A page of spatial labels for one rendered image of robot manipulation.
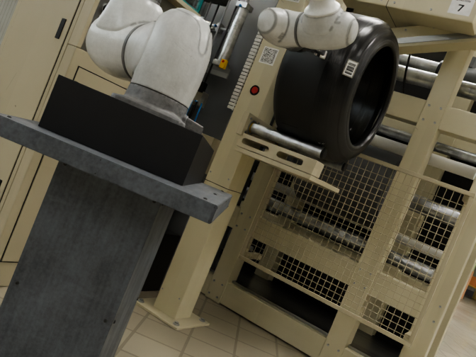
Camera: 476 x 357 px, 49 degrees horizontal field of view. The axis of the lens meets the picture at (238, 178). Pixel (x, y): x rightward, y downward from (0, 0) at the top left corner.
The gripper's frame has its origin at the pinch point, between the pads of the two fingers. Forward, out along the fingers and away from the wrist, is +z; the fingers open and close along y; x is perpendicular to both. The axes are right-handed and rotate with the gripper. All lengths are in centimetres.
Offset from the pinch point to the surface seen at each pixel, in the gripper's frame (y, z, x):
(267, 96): 28.4, 23.1, 20.6
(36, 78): 77, -54, 40
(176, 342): 13, -10, 122
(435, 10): -17, 57, -36
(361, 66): -12.4, 10.2, -0.3
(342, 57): -6.7, 4.3, -0.8
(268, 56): 35.2, 24.5, 4.1
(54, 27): 78, -51, 21
